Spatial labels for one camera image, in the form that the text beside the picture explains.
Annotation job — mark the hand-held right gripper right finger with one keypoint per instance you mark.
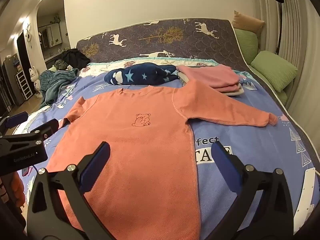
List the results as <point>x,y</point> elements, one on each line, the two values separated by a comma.
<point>221,161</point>

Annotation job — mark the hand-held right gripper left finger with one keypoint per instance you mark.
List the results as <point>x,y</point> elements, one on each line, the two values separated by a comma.
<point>96,163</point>

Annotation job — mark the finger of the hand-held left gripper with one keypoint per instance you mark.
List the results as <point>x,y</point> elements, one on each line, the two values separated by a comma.
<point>48,127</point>
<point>16,120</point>

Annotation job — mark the orange bear print shirt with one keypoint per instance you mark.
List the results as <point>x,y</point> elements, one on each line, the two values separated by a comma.
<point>140,155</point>

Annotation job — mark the dark clothes pile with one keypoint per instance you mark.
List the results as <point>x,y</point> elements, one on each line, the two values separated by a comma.
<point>75,58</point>

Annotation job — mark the purple printed bed sheet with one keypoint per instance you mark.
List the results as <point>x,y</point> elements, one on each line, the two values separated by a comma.
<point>237,135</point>

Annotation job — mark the white drawer cart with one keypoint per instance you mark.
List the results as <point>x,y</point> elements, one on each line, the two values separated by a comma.
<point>23,85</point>

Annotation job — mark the dark cabinet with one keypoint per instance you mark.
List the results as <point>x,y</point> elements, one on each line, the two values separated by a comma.
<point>8,85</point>

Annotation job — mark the teal blanket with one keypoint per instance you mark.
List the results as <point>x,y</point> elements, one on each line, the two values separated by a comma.
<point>55,85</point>

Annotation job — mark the white cat figurine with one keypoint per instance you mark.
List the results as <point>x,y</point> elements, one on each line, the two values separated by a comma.
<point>35,80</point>

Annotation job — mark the folded grey garment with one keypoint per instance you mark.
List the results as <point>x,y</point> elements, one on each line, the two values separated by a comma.
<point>236,92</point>

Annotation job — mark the teal trimmed quilt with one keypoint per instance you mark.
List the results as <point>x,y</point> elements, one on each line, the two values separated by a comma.
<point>100,68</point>

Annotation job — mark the folded pink garment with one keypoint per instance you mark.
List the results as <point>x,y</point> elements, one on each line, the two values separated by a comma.
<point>212,76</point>

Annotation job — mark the navy star print garment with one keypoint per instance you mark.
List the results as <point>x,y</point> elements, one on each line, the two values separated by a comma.
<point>140,75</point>

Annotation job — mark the green pillow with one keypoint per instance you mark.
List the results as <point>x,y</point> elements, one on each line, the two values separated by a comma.
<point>246,46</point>
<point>275,70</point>

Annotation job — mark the deer print mattress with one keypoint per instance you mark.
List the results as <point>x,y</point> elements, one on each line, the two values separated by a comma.
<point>150,35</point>

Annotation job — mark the tan pillow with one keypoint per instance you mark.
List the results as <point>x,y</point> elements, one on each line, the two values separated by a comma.
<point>247,21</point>

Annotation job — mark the white pleated curtain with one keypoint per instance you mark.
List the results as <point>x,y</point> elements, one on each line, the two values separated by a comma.
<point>300,30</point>

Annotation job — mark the deer wall decoration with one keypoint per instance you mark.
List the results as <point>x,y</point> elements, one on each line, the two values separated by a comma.
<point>28,36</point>

